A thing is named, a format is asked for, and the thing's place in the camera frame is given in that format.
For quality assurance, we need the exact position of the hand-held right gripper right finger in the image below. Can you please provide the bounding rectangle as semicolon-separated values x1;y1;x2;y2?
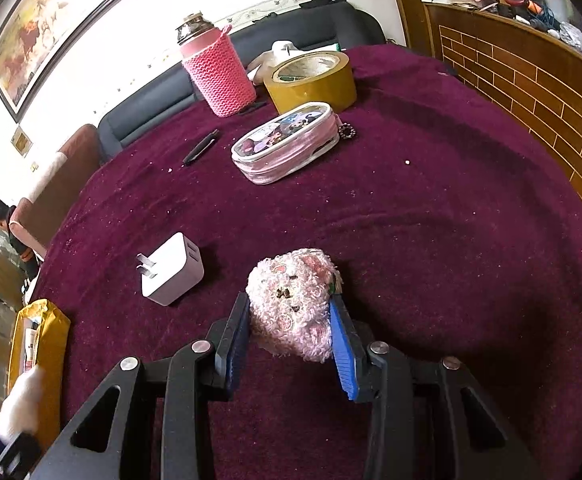
328;294;542;480

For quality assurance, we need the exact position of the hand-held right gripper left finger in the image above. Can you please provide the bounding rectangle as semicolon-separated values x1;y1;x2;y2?
31;291;252;480

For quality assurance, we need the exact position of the pink fluffy plush item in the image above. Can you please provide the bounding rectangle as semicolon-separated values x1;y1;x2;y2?
246;247;344;363

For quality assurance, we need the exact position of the yellow cardboard box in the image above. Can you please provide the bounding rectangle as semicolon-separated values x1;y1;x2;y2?
7;299;72;453

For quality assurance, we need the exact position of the person's left hand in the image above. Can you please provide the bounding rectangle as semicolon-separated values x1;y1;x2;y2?
0;364;46;448

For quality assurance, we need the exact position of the burgundy tablecloth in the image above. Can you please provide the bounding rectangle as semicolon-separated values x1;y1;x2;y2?
28;44;582;480

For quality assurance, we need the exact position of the black pen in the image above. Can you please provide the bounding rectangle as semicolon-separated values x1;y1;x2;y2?
181;129;220;167

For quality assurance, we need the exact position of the clear pink pencil case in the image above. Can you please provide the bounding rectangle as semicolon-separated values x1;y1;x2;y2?
231;101;342;186

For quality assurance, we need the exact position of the brown upholstered chair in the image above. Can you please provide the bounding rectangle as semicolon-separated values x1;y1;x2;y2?
8;124;102;261

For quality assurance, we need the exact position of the dark grey sofa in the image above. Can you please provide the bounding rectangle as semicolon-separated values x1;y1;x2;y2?
97;0;386;166

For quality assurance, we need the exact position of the yellow packing tape roll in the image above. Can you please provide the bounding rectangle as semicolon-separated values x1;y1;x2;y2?
263;51;358;115

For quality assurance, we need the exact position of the pink knit-sleeved bottle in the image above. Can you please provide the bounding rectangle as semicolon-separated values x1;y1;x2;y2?
176;10;258;118

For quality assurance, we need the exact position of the brick-pattern wooden counter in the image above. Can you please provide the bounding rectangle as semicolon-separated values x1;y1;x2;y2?
383;0;582;241

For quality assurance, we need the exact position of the framed horse painting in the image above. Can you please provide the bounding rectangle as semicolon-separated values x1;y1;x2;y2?
0;0;176;123

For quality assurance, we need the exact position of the white wall charger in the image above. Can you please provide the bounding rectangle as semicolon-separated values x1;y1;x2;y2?
136;232;205;307

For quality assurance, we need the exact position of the gold wall plaque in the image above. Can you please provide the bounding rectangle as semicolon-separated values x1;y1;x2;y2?
10;126;34;157

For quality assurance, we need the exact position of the pile of tools and cables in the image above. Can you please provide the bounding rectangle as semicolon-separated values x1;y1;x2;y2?
491;0;582;63

